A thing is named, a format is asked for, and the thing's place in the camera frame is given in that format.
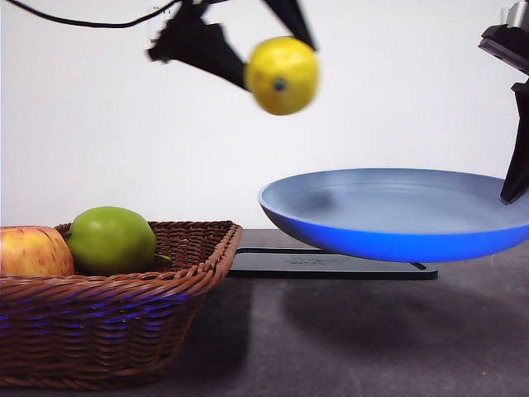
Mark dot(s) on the brown wicker basket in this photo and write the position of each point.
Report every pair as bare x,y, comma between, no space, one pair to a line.
103,331

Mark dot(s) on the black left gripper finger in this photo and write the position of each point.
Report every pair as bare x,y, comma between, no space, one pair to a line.
293,20
202,45

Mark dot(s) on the blue round plate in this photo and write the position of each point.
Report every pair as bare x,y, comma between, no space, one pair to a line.
392,231

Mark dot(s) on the black flat tray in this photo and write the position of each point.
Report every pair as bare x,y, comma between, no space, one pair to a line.
264,269

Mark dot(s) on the pale grey camera box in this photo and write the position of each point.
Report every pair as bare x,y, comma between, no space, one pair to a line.
518,16

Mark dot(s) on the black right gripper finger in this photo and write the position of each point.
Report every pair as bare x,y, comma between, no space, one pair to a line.
520,144

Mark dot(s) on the white wall socket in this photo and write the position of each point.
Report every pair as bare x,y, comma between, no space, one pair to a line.
153,25
504,18

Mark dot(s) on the green apple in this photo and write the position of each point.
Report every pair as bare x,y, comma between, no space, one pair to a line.
111,240

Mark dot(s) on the yellow lemon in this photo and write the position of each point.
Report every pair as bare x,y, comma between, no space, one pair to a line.
285,70

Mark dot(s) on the red yellow apple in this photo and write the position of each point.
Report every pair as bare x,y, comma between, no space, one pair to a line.
29,252

